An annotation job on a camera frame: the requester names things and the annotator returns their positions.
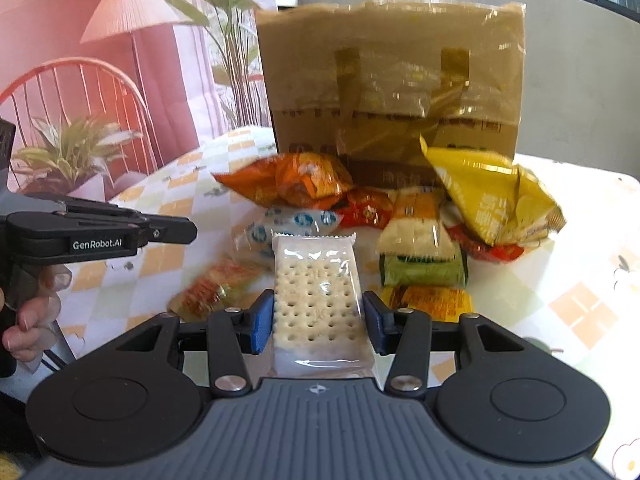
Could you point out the small red snack packet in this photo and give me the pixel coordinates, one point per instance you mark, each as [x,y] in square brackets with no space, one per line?
[367,207]

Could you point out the white blue-dotted snack packet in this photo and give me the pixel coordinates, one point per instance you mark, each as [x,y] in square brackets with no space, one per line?
[295,222]

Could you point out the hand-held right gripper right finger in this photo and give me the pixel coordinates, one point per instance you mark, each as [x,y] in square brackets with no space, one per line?
[374,322]

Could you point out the orange and white wafer packet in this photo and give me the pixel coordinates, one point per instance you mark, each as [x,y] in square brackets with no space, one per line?
[415,225]

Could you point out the yellow snack bag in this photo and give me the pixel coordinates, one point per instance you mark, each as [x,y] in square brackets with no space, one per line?
[480,195]

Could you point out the checkered floral tablecloth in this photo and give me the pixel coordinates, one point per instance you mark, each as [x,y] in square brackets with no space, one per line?
[550,270]

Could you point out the orange packet at left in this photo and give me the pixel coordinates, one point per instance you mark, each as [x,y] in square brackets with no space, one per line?
[215,287]

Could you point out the printed backdrop cloth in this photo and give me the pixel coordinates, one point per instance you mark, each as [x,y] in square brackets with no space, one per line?
[100,85]

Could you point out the taped cardboard box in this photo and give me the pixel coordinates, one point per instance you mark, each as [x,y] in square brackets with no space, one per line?
[390,60]

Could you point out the orange snack bag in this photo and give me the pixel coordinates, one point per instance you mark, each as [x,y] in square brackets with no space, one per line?
[295,180]

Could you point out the flat red snack packet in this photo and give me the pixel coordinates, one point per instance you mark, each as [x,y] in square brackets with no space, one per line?
[480,252]

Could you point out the person's left hand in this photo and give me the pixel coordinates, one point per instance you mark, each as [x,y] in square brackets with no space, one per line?
[30,325]

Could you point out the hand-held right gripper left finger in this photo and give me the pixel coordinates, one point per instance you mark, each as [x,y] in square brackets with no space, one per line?
[262,322]

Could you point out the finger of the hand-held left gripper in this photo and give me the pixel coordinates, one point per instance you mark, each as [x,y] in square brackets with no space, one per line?
[75,204]
[165,232]

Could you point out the green snack packet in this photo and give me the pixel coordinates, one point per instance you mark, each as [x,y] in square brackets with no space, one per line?
[425,270]

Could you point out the yellow orange snack packet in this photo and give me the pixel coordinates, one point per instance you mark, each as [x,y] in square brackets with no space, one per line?
[430,302]

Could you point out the clear cracker packet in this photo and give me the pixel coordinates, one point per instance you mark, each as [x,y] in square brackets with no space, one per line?
[315,290]

